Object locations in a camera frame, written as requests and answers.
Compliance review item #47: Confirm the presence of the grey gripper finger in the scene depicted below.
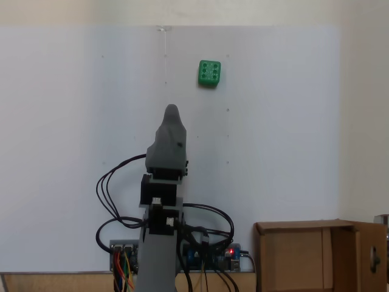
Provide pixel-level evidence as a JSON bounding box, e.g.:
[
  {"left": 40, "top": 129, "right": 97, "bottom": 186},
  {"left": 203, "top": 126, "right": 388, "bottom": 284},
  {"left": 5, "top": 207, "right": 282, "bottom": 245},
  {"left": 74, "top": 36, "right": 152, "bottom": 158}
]
[
  {"left": 146, "top": 104, "right": 173, "bottom": 165},
  {"left": 157, "top": 104, "right": 187, "bottom": 163}
]

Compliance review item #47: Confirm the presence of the green die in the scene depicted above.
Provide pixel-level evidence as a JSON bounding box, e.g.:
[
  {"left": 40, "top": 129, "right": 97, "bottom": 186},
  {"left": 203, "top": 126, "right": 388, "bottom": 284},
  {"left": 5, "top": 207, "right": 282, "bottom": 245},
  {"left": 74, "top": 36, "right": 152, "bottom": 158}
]
[{"left": 196, "top": 59, "right": 221, "bottom": 88}]

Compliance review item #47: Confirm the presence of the circuit board with blue parts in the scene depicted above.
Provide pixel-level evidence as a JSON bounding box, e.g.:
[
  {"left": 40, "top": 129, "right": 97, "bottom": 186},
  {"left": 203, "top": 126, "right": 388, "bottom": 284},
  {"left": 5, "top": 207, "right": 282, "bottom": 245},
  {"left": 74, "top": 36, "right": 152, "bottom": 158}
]
[{"left": 182, "top": 242, "right": 244, "bottom": 273}]

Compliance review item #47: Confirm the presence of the circuit board with white connectors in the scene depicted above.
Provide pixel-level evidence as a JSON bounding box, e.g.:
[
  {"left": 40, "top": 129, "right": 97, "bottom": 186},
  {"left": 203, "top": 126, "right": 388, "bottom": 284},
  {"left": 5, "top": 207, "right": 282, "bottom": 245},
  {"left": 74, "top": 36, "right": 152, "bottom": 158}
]
[{"left": 109, "top": 240, "right": 140, "bottom": 273}]

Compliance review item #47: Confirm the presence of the white paper sheet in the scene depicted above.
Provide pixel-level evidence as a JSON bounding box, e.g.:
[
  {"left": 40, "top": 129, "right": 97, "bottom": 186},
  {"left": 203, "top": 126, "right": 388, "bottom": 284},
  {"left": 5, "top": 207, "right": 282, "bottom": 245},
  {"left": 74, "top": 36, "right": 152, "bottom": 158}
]
[{"left": 0, "top": 26, "right": 341, "bottom": 273}]

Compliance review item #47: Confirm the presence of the brown cardboard box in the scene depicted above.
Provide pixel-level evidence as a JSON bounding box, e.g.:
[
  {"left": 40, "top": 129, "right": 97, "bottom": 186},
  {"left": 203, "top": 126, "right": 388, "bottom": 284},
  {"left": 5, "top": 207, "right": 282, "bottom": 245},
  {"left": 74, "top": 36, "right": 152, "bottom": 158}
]
[{"left": 253, "top": 218, "right": 388, "bottom": 292}]

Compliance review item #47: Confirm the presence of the black gripper servo cable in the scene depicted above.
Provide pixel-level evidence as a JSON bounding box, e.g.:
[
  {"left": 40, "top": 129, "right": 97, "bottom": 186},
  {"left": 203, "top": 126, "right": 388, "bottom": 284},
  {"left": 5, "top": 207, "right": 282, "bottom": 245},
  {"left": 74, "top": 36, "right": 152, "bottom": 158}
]
[{"left": 96, "top": 154, "right": 147, "bottom": 228}]

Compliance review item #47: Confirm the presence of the black arm servo cable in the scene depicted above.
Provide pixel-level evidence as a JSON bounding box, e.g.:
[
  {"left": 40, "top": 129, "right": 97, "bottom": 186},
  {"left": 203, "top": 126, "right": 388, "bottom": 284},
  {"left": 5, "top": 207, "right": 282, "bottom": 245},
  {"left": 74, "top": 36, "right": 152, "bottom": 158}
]
[{"left": 182, "top": 203, "right": 236, "bottom": 244}]

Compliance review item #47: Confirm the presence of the coloured jumper wire bundle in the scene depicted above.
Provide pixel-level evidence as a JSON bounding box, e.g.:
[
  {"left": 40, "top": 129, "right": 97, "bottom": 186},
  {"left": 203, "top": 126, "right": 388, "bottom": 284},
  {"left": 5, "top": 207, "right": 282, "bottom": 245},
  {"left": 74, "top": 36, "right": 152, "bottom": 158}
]
[{"left": 111, "top": 251, "right": 136, "bottom": 292}]

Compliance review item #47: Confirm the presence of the thin black cable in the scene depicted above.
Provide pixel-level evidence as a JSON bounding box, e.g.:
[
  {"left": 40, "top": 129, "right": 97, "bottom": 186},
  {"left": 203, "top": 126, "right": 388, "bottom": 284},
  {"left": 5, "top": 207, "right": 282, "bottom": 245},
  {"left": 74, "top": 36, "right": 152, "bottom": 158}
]
[
  {"left": 217, "top": 269, "right": 241, "bottom": 292},
  {"left": 184, "top": 267, "right": 195, "bottom": 292}
]

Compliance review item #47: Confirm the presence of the light grey USB cable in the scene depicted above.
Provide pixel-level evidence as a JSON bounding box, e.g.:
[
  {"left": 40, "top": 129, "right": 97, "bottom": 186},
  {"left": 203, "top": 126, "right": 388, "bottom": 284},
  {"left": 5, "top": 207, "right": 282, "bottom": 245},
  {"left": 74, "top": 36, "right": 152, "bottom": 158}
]
[{"left": 241, "top": 251, "right": 258, "bottom": 273}]

